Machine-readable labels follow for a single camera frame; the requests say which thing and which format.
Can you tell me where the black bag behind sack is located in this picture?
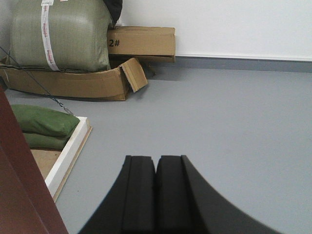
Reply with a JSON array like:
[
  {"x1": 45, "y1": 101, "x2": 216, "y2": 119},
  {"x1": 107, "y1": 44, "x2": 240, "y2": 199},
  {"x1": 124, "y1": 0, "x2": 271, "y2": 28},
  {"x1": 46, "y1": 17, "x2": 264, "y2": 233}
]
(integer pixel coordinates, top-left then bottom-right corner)
[{"x1": 104, "y1": 0, "x2": 123, "y2": 26}]

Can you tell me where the flattened cardboard box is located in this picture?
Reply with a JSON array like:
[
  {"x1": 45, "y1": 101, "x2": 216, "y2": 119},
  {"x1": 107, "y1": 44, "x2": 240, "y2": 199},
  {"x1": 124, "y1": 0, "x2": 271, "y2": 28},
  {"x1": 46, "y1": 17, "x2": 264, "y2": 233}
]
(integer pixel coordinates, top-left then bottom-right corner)
[{"x1": 0, "y1": 58, "x2": 148, "y2": 101}]

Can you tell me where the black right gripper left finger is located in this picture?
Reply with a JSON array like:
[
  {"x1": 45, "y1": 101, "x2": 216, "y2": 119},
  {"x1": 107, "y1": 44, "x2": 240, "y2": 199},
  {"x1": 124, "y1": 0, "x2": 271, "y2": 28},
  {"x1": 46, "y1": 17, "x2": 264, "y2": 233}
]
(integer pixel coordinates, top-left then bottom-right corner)
[{"x1": 80, "y1": 156, "x2": 156, "y2": 234}]

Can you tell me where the green sandbag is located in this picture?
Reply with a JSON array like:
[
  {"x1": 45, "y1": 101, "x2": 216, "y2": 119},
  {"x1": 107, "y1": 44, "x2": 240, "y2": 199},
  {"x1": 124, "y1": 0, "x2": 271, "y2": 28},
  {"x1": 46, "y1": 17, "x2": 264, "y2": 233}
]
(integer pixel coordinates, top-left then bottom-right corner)
[
  {"x1": 23, "y1": 133, "x2": 70, "y2": 150},
  {"x1": 11, "y1": 104, "x2": 79, "y2": 137}
]

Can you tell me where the plywood base platform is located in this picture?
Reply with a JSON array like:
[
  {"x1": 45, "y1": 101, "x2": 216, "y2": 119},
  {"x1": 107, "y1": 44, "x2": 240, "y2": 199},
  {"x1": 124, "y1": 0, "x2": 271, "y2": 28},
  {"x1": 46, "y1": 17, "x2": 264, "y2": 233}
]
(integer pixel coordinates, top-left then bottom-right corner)
[{"x1": 30, "y1": 126, "x2": 93, "y2": 203}]

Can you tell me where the lower far green sandbag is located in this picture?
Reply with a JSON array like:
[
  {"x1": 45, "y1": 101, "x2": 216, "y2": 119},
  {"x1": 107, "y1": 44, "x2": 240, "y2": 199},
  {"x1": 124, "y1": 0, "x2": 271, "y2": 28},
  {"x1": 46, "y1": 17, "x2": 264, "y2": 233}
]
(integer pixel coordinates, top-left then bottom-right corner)
[{"x1": 23, "y1": 133, "x2": 70, "y2": 150}]

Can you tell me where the cardboard box marked 2# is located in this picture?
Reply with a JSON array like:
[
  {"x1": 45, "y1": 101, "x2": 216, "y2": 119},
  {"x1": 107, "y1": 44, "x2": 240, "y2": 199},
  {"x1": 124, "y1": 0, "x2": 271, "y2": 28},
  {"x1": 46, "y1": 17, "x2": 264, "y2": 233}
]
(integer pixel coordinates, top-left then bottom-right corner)
[{"x1": 107, "y1": 26, "x2": 176, "y2": 63}]

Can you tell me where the far steel guy wire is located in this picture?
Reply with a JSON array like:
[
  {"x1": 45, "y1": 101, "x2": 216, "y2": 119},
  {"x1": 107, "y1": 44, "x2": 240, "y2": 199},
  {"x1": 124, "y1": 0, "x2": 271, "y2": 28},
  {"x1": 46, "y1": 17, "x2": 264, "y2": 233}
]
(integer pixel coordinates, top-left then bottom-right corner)
[{"x1": 0, "y1": 46, "x2": 74, "y2": 116}]

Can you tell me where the brown wooden door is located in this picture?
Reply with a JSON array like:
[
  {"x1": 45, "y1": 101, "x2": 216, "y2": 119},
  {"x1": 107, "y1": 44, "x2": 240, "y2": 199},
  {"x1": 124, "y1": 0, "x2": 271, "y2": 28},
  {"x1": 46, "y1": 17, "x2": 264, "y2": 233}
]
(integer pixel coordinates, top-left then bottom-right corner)
[{"x1": 0, "y1": 90, "x2": 68, "y2": 234}]

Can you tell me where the large olive woven sack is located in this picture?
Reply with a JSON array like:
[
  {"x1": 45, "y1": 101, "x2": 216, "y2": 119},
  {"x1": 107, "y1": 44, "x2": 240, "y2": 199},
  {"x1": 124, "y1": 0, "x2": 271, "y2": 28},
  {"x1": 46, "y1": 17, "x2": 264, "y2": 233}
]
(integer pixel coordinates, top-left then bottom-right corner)
[{"x1": 7, "y1": 0, "x2": 111, "y2": 72}]

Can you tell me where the far white edge rail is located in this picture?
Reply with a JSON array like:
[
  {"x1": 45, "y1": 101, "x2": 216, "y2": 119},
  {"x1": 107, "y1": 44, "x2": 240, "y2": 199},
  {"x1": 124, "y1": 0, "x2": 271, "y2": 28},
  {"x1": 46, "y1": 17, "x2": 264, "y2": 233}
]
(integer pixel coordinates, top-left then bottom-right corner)
[{"x1": 45, "y1": 117, "x2": 92, "y2": 201}]

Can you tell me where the upper far green sandbag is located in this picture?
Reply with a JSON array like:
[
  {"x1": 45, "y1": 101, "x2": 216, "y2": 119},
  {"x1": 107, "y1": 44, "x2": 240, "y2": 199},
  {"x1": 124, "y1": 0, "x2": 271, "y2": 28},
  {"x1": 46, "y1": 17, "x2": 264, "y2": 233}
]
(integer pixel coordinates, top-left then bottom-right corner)
[{"x1": 11, "y1": 104, "x2": 79, "y2": 137}]

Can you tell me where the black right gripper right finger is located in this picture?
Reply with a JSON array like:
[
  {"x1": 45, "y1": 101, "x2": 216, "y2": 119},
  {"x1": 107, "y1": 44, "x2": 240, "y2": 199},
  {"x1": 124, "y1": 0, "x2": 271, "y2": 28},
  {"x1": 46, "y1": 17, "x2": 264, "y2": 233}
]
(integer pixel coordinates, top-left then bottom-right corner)
[{"x1": 156, "y1": 156, "x2": 275, "y2": 234}]

